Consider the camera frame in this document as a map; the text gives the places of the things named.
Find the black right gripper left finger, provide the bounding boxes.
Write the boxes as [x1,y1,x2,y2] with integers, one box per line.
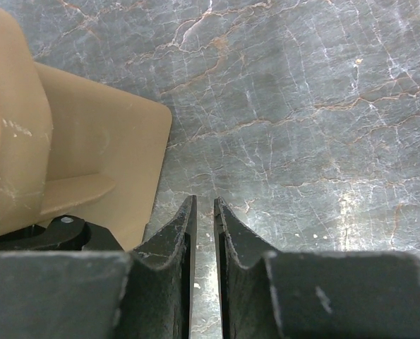
[0,196,197,338]

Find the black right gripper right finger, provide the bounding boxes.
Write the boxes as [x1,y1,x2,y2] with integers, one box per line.
[214,198,420,338]

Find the tan plastic toolbox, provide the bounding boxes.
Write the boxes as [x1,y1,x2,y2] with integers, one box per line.
[0,8,172,250]

